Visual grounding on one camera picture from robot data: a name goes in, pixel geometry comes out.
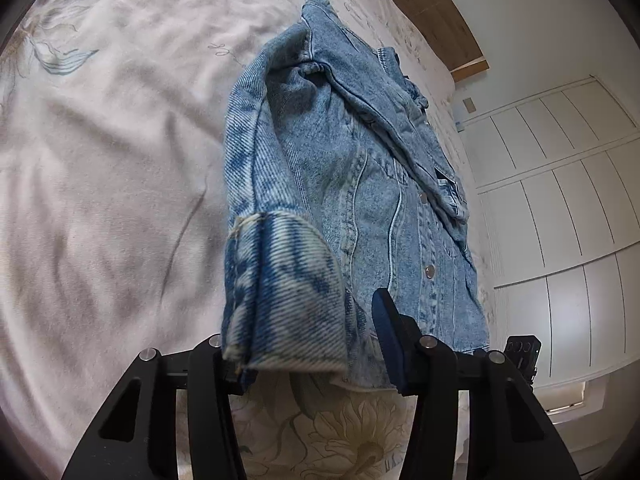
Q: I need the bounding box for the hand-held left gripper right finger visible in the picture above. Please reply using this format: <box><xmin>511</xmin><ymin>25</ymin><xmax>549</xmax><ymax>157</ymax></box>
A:
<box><xmin>371</xmin><ymin>287</ymin><xmax>581</xmax><ymax>480</ymax></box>

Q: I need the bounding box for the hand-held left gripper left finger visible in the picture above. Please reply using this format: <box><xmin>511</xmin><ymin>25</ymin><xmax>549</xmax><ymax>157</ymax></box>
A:
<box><xmin>62</xmin><ymin>334</ymin><xmax>251</xmax><ymax>480</ymax></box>

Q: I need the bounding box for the blue denim jacket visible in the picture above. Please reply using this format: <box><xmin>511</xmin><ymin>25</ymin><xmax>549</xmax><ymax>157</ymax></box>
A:
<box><xmin>220</xmin><ymin>0</ymin><xmax>491</xmax><ymax>391</ymax></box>

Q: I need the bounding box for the white panelled wardrobe door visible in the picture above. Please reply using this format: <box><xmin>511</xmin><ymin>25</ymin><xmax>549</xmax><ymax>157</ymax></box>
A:
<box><xmin>457</xmin><ymin>75</ymin><xmax>640</xmax><ymax>391</ymax></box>

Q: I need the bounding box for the floral beige bed duvet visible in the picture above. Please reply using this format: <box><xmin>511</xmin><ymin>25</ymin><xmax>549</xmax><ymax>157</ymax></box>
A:
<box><xmin>0</xmin><ymin>0</ymin><xmax>496</xmax><ymax>480</ymax></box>

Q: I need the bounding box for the wooden bed headboard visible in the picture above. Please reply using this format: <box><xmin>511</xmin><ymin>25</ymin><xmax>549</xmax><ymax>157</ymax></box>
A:
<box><xmin>362</xmin><ymin>0</ymin><xmax>489</xmax><ymax>81</ymax></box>

